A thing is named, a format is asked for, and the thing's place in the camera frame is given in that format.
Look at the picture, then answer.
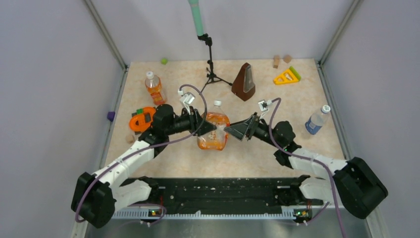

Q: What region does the orange ring toy on plate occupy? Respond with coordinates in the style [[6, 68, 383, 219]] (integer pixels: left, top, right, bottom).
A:
[[128, 107, 156, 133]]

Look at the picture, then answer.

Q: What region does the brown wooden metronome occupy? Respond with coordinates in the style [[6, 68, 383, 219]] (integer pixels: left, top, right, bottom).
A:
[[231, 62, 256, 102]]

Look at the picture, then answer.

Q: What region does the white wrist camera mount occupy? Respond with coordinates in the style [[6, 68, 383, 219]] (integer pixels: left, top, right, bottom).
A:
[[178, 90, 196, 114], [258, 100, 272, 119]]

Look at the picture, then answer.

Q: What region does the yellow triangle toy block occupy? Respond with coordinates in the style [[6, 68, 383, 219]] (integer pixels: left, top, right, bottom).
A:
[[273, 69, 300, 85]]

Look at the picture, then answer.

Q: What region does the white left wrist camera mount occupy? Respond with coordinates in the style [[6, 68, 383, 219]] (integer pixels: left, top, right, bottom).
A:
[[178, 90, 196, 114]]

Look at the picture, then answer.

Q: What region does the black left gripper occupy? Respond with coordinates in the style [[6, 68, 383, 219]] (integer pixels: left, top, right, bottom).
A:
[[165, 106, 216, 136]]

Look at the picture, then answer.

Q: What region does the purple wall knob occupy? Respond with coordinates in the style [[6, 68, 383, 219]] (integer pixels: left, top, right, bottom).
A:
[[106, 111, 115, 122]]

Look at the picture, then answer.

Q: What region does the small wooden cube left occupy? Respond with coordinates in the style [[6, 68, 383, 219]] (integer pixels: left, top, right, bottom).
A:
[[125, 134, 136, 144]]

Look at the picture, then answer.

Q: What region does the blue label water bottle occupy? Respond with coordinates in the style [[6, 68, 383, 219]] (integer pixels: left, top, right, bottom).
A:
[[305, 105, 331, 135]]

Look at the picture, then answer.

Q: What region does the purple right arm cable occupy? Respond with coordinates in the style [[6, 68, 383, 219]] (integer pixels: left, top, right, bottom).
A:
[[267, 97, 349, 238]]

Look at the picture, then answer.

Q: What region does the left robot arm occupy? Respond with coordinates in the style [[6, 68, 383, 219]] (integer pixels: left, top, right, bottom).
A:
[[71, 104, 217, 228]]

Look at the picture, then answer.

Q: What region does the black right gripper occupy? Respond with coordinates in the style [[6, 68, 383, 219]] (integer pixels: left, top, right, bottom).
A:
[[225, 112, 282, 149]]

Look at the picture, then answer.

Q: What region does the black mini tripod stand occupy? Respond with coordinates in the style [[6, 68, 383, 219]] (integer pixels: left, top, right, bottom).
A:
[[198, 34, 233, 93]]

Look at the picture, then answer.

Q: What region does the mint green cylinder handle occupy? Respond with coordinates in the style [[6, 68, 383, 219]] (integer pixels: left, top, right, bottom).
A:
[[188, 0, 205, 37]]

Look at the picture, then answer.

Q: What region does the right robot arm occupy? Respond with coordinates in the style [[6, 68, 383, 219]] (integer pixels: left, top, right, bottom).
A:
[[224, 114, 389, 219]]

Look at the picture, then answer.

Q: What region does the orange tea bottle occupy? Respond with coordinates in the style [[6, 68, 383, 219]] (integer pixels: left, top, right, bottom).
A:
[[197, 100, 230, 151], [145, 71, 166, 105]]

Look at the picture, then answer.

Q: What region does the wooden block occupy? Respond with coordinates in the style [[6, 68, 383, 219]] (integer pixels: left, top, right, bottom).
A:
[[272, 55, 280, 69], [283, 55, 293, 63]]

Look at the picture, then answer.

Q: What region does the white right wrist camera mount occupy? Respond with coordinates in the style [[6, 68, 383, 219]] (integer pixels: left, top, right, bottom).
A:
[[258, 100, 272, 119]]

